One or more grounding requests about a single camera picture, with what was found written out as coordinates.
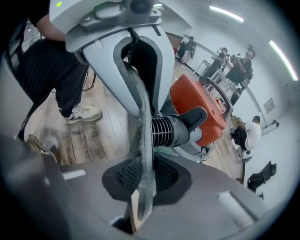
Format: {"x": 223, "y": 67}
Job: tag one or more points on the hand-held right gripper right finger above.
{"x": 211, "y": 194}

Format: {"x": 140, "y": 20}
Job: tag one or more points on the red and green vacuum cleaner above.
{"x": 194, "y": 98}

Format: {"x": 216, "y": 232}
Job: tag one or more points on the grey tripod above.
{"x": 270, "y": 127}

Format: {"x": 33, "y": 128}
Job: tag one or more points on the person's left beige sneaker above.
{"x": 82, "y": 114}

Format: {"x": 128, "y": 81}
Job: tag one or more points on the person's black trousers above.
{"x": 54, "y": 70}

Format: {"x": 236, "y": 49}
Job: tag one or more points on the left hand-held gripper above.
{"x": 77, "y": 16}

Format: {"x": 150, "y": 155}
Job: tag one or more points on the white table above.
{"x": 206, "y": 64}

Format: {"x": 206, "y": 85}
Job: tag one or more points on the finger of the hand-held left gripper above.
{"x": 165, "y": 61}

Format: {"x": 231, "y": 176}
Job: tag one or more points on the ceiling light strip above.
{"x": 226, "y": 13}
{"x": 283, "y": 59}

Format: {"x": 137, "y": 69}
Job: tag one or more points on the person's left forearm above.
{"x": 50, "y": 30}

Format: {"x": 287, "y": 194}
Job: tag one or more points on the person's black printed t-shirt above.
{"x": 38, "y": 11}

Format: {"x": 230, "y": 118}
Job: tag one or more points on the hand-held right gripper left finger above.
{"x": 89, "y": 187}

